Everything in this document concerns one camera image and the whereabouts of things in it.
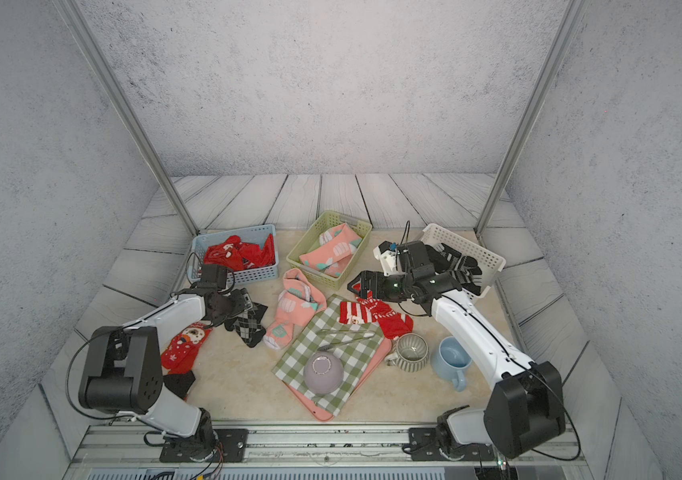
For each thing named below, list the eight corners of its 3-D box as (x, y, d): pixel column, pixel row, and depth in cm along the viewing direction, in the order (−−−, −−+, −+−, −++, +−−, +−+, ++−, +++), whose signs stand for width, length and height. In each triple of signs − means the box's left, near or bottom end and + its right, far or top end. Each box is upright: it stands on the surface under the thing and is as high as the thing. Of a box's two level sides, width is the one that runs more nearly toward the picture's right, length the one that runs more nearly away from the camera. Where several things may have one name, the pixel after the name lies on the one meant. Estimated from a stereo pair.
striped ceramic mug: (385, 374, 86) (388, 365, 81) (383, 342, 92) (385, 332, 87) (427, 374, 86) (432, 365, 80) (421, 342, 92) (426, 332, 87)
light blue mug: (437, 393, 83) (444, 384, 77) (429, 348, 91) (434, 336, 85) (468, 393, 83) (477, 383, 77) (457, 347, 91) (464, 336, 85)
